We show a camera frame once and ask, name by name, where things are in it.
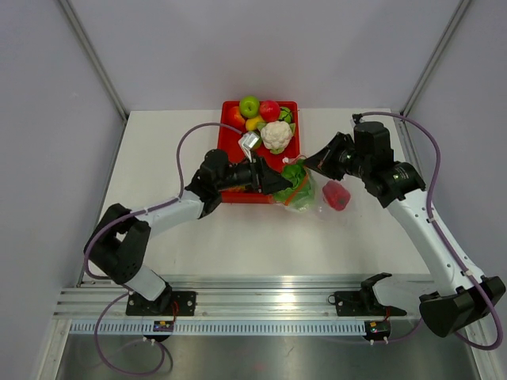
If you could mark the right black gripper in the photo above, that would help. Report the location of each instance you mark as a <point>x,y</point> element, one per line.
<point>323,161</point>

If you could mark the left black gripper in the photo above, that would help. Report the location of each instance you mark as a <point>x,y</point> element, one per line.
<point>264,178</point>

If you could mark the green lettuce cabbage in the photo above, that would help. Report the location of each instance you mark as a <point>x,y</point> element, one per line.
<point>302,194</point>

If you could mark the red bell pepper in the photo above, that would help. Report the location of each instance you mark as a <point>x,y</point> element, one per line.
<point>335,195</point>

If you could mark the clear zip top bag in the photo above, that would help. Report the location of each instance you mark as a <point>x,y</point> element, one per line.
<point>320,209</point>

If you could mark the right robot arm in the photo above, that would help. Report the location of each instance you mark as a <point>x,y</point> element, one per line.
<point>463,293</point>

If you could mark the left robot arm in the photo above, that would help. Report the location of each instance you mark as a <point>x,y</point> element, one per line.
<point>119,242</point>

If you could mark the white cauliflower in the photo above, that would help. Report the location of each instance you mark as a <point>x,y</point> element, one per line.
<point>276,135</point>

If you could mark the yellow pepper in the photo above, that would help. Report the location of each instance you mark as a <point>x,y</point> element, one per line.
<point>251,124</point>

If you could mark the dark green round vegetable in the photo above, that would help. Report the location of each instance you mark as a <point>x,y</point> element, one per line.
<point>286,115</point>

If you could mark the red apple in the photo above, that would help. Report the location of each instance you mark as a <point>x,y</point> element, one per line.
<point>269,111</point>

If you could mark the red orange peach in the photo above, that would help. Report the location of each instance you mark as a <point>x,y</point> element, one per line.
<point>234,117</point>

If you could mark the green apple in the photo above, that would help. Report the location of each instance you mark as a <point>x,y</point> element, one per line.
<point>249,106</point>

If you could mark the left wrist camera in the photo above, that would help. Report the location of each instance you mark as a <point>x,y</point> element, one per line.
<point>249,142</point>

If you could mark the aluminium mounting rail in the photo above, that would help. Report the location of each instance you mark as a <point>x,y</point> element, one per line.
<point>279,305</point>

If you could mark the right frame post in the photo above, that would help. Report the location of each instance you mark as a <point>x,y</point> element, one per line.
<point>436,55</point>

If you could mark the frame post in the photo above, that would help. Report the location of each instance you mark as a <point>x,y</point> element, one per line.
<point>436,55</point>
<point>78,29</point>

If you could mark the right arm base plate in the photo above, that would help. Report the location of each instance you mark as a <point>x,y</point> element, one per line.
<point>360,304</point>

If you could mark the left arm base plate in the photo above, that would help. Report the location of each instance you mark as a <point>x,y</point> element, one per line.
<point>182,302</point>

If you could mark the left frame post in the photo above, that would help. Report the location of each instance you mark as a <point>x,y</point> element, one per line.
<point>78,29</point>

